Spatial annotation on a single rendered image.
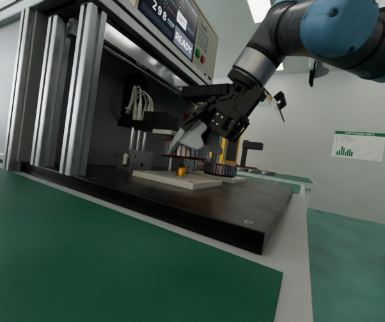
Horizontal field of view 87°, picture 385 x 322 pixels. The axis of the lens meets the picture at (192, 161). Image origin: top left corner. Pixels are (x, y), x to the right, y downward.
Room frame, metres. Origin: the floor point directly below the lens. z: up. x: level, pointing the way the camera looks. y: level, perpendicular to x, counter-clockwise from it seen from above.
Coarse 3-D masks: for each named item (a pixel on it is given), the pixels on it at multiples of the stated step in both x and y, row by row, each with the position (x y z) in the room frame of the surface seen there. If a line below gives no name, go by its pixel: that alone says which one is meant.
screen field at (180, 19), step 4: (180, 16) 0.60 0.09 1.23; (180, 20) 0.60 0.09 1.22; (184, 20) 0.62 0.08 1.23; (180, 24) 0.61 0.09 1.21; (184, 24) 0.62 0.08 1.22; (188, 24) 0.64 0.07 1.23; (184, 28) 0.62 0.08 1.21; (188, 28) 0.64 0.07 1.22; (188, 32) 0.64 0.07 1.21; (192, 32) 0.67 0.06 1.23; (192, 36) 0.67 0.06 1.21
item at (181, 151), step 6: (162, 144) 0.43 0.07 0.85; (168, 144) 0.42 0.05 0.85; (180, 144) 0.41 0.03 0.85; (204, 144) 0.44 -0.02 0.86; (162, 150) 0.43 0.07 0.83; (180, 150) 0.41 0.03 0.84; (186, 150) 0.42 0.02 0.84; (192, 150) 0.41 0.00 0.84; (198, 150) 0.42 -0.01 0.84; (204, 150) 0.43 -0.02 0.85; (162, 156) 0.45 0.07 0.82; (168, 156) 0.42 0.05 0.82; (174, 156) 0.42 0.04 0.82; (180, 156) 0.42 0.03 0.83; (186, 156) 0.41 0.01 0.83; (192, 156) 0.41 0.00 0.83; (198, 156) 0.42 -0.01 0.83; (204, 156) 0.43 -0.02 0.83
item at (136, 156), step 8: (120, 152) 0.51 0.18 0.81; (128, 152) 0.50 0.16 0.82; (136, 152) 0.50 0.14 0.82; (144, 152) 0.53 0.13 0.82; (120, 160) 0.51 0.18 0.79; (128, 160) 0.50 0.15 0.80; (136, 160) 0.51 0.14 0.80; (144, 160) 0.53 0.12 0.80; (120, 168) 0.51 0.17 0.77; (128, 168) 0.49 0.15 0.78; (136, 168) 0.51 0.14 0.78; (144, 168) 0.53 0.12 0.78
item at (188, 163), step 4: (172, 160) 0.73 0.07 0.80; (176, 160) 0.72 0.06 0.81; (180, 160) 0.71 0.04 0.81; (184, 160) 0.71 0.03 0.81; (188, 160) 0.73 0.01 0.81; (192, 160) 0.76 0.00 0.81; (172, 164) 0.73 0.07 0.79; (176, 164) 0.72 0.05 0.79; (184, 164) 0.71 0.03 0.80; (188, 164) 0.73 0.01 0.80; (192, 164) 0.76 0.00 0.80; (172, 168) 0.72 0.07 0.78; (176, 168) 0.72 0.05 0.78; (188, 168) 0.74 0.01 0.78; (192, 168) 0.77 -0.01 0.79
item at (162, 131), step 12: (120, 120) 0.52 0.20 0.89; (132, 120) 0.50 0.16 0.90; (144, 120) 0.49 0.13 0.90; (156, 120) 0.47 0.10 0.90; (168, 120) 0.48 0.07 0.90; (132, 132) 0.51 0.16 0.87; (144, 132) 0.55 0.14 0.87; (156, 132) 0.47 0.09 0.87; (168, 132) 0.45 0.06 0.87; (132, 144) 0.52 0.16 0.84; (144, 144) 0.55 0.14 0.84
